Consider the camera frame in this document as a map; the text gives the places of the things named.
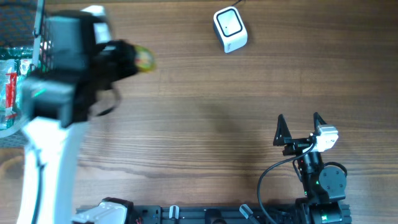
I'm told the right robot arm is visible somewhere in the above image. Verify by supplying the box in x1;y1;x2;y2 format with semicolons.
273;113;348;223

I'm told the grey plastic mesh basket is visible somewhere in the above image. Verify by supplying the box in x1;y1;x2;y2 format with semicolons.
0;0;57;149

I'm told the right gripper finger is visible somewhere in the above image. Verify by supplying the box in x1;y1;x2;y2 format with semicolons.
273;114;293;146
313;112;327;130

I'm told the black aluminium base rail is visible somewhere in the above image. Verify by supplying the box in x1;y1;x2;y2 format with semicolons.
74;204;353;224

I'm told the green foil packet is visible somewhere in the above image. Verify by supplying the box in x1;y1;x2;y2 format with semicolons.
1;47;34;60

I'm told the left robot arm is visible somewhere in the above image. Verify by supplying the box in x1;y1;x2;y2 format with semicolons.
17;6;139;223

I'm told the red white snack packet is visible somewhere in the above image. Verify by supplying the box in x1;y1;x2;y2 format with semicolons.
6;72;17;108

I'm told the camera cable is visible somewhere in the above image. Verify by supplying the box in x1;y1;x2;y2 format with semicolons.
30;149;46;224
257;142;317;224

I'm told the left camera cable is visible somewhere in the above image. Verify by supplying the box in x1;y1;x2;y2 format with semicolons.
30;149;46;224

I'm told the white barcode scanner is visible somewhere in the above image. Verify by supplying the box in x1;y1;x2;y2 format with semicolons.
213;6;248;54

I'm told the right camera cable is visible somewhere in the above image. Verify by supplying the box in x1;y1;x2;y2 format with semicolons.
257;142;317;224

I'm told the yellow oil bottle silver cap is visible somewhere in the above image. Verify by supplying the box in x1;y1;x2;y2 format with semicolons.
134;45;156;72

